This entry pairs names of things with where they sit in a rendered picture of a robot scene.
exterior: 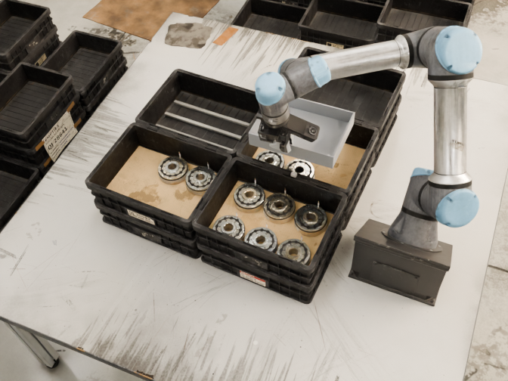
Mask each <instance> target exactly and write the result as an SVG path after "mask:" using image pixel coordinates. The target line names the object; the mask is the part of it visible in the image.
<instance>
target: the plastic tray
mask: <svg viewBox="0 0 508 381"><path fill-rule="evenodd" d="M288 104H289V108H290V114H293V115H294V116H297V117H299V118H301V119H304V120H306V121H309V122H311V123H314V124H315V125H318V126H320V131H319V134H318V137H317V140H316V141H314V142H310V141H306V140H305V139H302V138H299V137H297V136H295V135H294V136H293V144H290V148H291V151H290V152H289V153H283V152H282V151H281V150H277V149H274V148H272V147H270V145H269V144H275V141H274V143H270V142H266V141H260V139H259V134H258V130H259V125H260V122H261V120H260V119H257V120H256V121H255V123H254V125H253V126H252V128H251V129H250V131H249V144H250V145H253V146H256V147H260V148H263V149H266V150H271V151H274V152H276V153H281V154H284V155H287V156H291V157H294V158H297V159H300V160H304V161H307V162H310V163H315V164H318V165H321V166H325V167H328V168H331V169H332V168H333V167H334V165H335V163H336V161H337V159H338V156H339V154H340V152H341V150H342V148H343V145H344V143H345V141H346V139H347V137H348V135H349V132H350V131H351V129H352V126H353V125H354V120H355V112H352V111H349V110H344V109H340V108H337V107H332V106H329V105H326V104H320V103H317V102H314V101H309V100H306V99H302V98H297V99H295V100H294V101H291V102H289V103H288Z"/></svg>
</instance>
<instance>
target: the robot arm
mask: <svg viewBox="0 0 508 381"><path fill-rule="evenodd" d="M481 59H482V43H481V40H480V38H479V37H478V36H477V35H476V34H475V33H474V32H473V31H472V30H470V29H468V28H466V27H462V26H431V27H428V28H425V29H421V30H417V31H415V32H412V33H406V34H402V35H398V36H397V37H396V38H395V40H391V41H387V42H379V43H375V44H371V45H363V46H359V47H355V48H347V49H343V50H339V51H331V52H327V53H323V54H316V55H312V56H308V57H301V58H288V59H286V60H284V61H283V62H281V64H280V65H279V67H278V70H277V73H276V72H266V73H263V74H262V75H260V76H259V77H258V78H257V80H256V83H255V91H256V99H257V101H258V102H259V111H258V113H257V116H256V118H257V119H260V120H261V122H260V125H259V130H258V134H259V139H260V141H266V142H270V143H274V141H275V144H269V145H270V147H272V148H274V149H277V150H281V151H282V152H283V153H289V152H290V151H291V148H290V144H293V136H294V135H295V136H297V137H299V138H302V139H305V140H306V141H310V142H314V141H316V140H317V139H318V134H319V131H320V126H318V125H315V124H314V123H311V122H309V121H306V120H304V119H301V118H299V117H297V116H294V115H293V114H290V108H289V104H288V103H289V102H291V101H294V100H295V99H297V98H300V97H301V96H303V95H305V94H307V93H309V92H310V91H313V90H315V89H316V88H320V87H321V86H322V85H324V84H326V83H327V82H329V81H330V80H333V79H340V78H344V77H348V76H355V75H359V74H364V73H371V72H375V71H379V70H386V69H390V68H395V67H400V68H401V69H402V70H405V69H409V68H426V69H428V81H429V82H430V83H431V84H432V85H433V86H434V170H431V169H424V168H420V167H416V168H415V169H414V170H413V173H412V175H411V177H410V182H409V185H408V187H407V191H406V194H405V197H404V201H403V204H402V207H401V211H400V212H399V214H398V216H397V217H396V218H395V220H394V221H393V223H392V224H391V225H390V227H389V230H388V234H389V235H390V236H391V237H393V238H395V239H396V240H399V241H401V242H403V243H406V244H409V245H411V246H417V247H420V248H424V249H435V248H436V247H437V244H438V222H439V223H441V224H443V225H446V226H448V227H450V228H460V227H463V226H465V225H467V224H469V223H470V222H471V221H472V220H473V219H474V218H475V217H476V215H477V213H478V211H479V199H478V197H477V195H476V194H475V192H473V191H472V176H471V175H470V174H468V173H467V172H466V132H467V85H468V83H469V82H470V81H471V80H472V79H473V78H474V69H475V68H476V67H477V65H478V64H479V63H480V61H481ZM260 135H261V136H262V138H261V136H260Z"/></svg>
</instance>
